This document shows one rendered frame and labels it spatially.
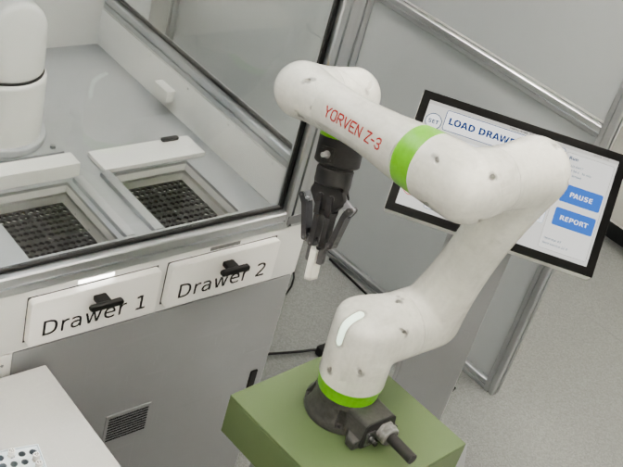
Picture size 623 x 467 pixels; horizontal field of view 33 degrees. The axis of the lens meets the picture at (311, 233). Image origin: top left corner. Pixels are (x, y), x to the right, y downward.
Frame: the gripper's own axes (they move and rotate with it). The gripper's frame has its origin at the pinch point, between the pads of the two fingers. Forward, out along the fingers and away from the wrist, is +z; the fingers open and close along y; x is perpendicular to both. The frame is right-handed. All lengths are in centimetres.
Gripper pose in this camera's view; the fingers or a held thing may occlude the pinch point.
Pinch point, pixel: (313, 262)
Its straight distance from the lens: 212.3
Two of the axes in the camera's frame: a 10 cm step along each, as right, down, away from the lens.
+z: -2.1, 9.5, 2.4
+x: 5.4, -0.9, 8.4
